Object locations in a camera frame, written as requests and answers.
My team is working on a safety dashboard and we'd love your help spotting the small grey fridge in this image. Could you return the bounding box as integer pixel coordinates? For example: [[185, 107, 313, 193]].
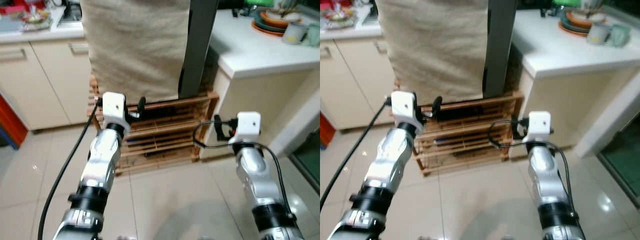
[[482, 0, 518, 99], [178, 0, 219, 99]]

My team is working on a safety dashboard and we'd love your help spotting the wooden slatted rack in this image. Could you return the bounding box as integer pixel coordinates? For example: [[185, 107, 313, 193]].
[[392, 77, 525, 177], [88, 75, 220, 177]]

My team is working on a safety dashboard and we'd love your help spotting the beige cloth cover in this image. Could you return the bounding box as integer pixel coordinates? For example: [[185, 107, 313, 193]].
[[80, 0, 191, 104], [375, 0, 490, 106]]

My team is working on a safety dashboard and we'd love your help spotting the cream kitchen base cabinet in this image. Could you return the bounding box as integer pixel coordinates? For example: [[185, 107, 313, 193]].
[[0, 37, 98, 132], [320, 36, 401, 133]]

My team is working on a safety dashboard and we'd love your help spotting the white counter unit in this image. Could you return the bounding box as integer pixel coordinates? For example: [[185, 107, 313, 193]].
[[510, 9, 640, 158], [200, 9, 321, 161]]

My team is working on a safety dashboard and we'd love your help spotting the dark glass sliding door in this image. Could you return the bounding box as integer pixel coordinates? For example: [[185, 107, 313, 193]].
[[597, 125, 640, 208], [290, 127, 321, 196]]

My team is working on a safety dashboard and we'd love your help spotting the orange flat board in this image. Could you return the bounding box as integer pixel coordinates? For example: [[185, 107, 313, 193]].
[[320, 112, 337, 147], [0, 94, 29, 149]]

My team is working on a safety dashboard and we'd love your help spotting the orange plate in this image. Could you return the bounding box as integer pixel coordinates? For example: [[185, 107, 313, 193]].
[[558, 21, 593, 37], [251, 20, 291, 37]]

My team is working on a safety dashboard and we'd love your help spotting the white kitchen countertop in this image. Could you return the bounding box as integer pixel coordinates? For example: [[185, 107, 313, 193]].
[[320, 20, 383, 42], [0, 20, 86, 45]]

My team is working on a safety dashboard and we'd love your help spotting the grey mug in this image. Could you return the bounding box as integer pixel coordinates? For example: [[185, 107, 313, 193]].
[[282, 22, 309, 46], [586, 22, 612, 46]]

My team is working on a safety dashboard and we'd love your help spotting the green mug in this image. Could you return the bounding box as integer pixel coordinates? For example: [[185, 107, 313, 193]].
[[304, 23, 321, 48], [607, 24, 632, 48]]

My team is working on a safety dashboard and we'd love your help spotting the grey dish mat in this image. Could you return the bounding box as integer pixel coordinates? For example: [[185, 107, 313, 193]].
[[0, 17, 23, 33]]

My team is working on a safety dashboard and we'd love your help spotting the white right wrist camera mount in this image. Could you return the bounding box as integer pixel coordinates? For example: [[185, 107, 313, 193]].
[[528, 111, 552, 145], [235, 111, 262, 146]]

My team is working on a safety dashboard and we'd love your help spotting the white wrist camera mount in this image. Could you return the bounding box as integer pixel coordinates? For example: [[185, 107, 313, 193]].
[[101, 92, 132, 135], [391, 91, 419, 134], [528, 111, 552, 145], [235, 111, 262, 146]]

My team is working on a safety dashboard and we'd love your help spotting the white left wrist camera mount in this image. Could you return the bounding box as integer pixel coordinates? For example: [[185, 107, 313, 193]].
[[101, 92, 132, 135], [391, 91, 419, 134]]

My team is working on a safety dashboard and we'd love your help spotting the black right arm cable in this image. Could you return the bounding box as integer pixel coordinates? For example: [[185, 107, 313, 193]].
[[487, 119, 576, 221], [192, 121, 295, 221]]

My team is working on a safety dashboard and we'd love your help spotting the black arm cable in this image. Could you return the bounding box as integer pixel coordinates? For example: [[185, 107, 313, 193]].
[[320, 98, 392, 213], [487, 119, 576, 221], [37, 97, 103, 240], [192, 121, 295, 221]]

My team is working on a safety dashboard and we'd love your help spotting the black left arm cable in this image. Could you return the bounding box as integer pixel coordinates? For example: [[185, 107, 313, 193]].
[[320, 98, 392, 213], [37, 97, 103, 240]]

